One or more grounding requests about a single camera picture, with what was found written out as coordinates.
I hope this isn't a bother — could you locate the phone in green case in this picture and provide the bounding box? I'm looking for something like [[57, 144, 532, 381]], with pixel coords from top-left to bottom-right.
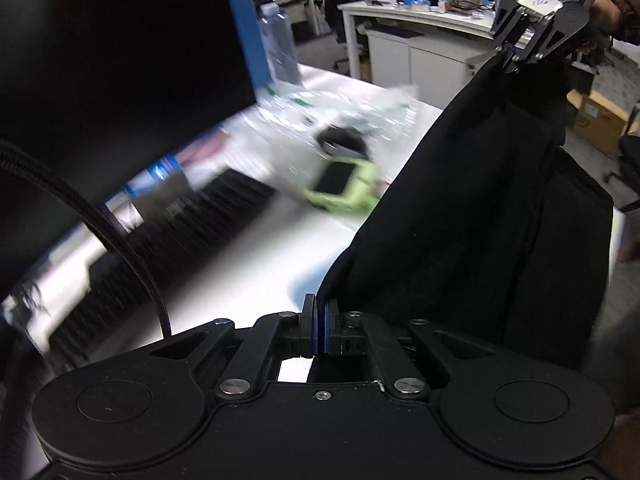
[[302, 157, 384, 217]]

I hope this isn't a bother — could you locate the black polo shirt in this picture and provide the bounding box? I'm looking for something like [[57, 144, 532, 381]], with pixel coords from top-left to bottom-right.
[[307, 52, 614, 386]]

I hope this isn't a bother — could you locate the tall bottle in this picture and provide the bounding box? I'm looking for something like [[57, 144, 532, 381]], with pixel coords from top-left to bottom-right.
[[257, 2, 304, 87]]

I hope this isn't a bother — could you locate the blue packet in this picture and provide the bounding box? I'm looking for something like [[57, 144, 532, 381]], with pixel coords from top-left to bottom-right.
[[124, 130, 232, 202]]

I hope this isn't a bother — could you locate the cardboard box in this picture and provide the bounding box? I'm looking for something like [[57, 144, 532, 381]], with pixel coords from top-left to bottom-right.
[[566, 87, 639, 159]]

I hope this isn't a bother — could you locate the white office desk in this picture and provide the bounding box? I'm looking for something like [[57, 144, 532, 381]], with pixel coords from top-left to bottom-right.
[[337, 0, 506, 81]]

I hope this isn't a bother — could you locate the black braided cable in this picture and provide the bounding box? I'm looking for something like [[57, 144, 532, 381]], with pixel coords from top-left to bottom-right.
[[0, 140, 174, 339]]

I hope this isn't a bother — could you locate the person's right forearm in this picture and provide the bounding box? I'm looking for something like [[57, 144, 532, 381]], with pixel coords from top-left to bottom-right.
[[597, 0, 640, 47]]

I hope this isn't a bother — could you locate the white storage cabinet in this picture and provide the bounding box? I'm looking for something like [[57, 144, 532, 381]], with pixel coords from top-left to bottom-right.
[[365, 27, 482, 107]]

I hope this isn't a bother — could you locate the black computer monitor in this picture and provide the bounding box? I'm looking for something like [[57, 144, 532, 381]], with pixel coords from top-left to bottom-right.
[[0, 0, 259, 302]]

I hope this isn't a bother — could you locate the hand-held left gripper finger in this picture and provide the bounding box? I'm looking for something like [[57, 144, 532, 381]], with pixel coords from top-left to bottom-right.
[[321, 300, 491, 402], [150, 292, 322, 404]]

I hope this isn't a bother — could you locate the black round device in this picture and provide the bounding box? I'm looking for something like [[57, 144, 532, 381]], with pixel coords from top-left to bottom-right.
[[315, 125, 372, 162]]

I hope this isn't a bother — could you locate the person's right hand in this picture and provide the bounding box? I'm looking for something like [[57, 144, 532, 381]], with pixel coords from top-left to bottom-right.
[[589, 0, 626, 37]]

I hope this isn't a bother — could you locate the black keyboard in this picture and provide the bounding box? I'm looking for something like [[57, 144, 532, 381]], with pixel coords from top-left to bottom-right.
[[47, 170, 282, 361]]

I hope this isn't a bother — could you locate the blue desk partition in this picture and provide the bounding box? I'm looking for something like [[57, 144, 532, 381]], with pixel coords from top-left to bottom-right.
[[225, 0, 272, 107]]

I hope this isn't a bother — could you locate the clear plastic bag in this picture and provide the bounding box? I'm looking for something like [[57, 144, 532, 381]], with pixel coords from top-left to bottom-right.
[[255, 82, 422, 147]]

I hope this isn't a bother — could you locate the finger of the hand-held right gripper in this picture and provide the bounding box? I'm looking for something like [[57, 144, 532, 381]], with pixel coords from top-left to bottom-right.
[[515, 10, 590, 74], [491, 2, 526, 75]]

